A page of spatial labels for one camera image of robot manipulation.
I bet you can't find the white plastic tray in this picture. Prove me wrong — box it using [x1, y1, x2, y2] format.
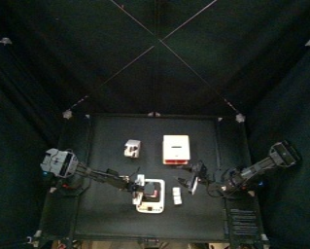
[135, 178, 166, 215]

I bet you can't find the white rectangular block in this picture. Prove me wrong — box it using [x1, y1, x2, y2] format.
[171, 187, 183, 206]

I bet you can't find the white box with red base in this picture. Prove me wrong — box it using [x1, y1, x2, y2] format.
[160, 134, 192, 166]

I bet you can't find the printed label sticker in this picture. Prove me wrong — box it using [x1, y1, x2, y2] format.
[229, 207, 258, 238]

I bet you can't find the thin diagonal brace wire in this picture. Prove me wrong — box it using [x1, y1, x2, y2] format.
[67, 0, 219, 111]
[110, 0, 241, 115]

